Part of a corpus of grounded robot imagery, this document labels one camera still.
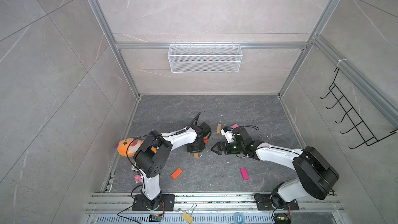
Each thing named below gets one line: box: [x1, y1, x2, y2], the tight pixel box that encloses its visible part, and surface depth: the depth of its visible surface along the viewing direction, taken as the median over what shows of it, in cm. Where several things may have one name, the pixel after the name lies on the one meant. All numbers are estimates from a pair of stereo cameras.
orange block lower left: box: [171, 166, 183, 180], surface depth 83 cm
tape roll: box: [235, 214, 244, 224], surface depth 71 cm
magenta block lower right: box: [239, 167, 250, 181], surface depth 84 cm
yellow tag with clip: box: [181, 202, 198, 224], surface depth 71 cm
